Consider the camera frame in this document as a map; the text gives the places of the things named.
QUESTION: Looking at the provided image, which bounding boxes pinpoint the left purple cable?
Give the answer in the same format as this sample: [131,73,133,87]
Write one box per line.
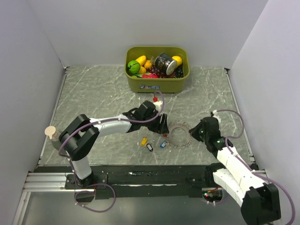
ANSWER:
[58,90,165,213]

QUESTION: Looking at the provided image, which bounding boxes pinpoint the yellow tag key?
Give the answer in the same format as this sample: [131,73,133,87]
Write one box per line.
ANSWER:
[140,137,148,146]

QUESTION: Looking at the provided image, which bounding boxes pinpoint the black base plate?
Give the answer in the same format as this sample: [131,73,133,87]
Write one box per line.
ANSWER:
[35,165,235,200]

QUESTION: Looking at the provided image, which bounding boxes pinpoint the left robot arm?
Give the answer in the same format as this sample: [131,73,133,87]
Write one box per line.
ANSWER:
[59,101,169,188]

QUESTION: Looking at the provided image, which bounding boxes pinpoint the red toy dragonfruit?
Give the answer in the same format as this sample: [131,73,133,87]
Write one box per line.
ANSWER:
[142,73,159,79]

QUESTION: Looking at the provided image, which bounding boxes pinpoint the olive green plastic bin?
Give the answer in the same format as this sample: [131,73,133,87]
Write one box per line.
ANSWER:
[124,46,190,93]

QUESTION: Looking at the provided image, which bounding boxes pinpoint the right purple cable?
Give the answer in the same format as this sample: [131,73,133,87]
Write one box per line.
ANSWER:
[210,109,296,225]

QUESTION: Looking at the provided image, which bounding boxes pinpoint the green toy watermelon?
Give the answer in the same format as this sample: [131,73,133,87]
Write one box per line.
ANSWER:
[127,60,141,75]

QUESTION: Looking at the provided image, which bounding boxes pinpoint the purple cable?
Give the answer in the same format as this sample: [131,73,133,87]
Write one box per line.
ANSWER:
[58,90,165,213]
[210,109,296,225]

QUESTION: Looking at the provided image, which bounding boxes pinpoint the black tag key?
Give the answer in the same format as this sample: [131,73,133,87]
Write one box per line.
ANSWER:
[146,143,154,152]

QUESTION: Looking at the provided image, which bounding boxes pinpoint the yellow toy mango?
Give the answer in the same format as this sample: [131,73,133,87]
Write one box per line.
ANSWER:
[136,55,147,66]

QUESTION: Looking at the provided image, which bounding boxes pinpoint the dark toy grapes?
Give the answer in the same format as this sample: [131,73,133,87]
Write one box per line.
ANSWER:
[174,67,184,78]

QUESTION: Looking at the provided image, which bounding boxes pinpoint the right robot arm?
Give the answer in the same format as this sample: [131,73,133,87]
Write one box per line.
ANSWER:
[189,117,281,225]

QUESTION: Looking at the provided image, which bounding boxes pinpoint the orange toy fruit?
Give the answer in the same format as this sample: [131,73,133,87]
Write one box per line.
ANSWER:
[143,60,152,69]

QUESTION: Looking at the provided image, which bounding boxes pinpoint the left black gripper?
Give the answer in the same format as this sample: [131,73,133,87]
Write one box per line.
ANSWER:
[142,111,169,135]

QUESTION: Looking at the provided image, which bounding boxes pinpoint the large metal keyring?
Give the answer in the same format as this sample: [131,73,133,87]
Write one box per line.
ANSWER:
[166,121,192,149]

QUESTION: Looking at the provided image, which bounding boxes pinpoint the small yellow toy lemon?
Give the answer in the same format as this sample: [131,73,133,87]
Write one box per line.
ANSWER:
[138,66,147,74]

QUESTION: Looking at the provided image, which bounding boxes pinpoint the blue tag key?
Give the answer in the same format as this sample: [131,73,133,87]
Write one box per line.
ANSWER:
[160,140,169,149]

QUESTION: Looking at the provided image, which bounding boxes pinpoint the black printed can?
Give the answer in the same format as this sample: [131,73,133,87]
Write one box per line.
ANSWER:
[155,53,177,75]

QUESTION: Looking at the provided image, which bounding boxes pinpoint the yellow toy lemon right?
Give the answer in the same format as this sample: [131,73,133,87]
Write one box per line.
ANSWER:
[172,56,183,67]

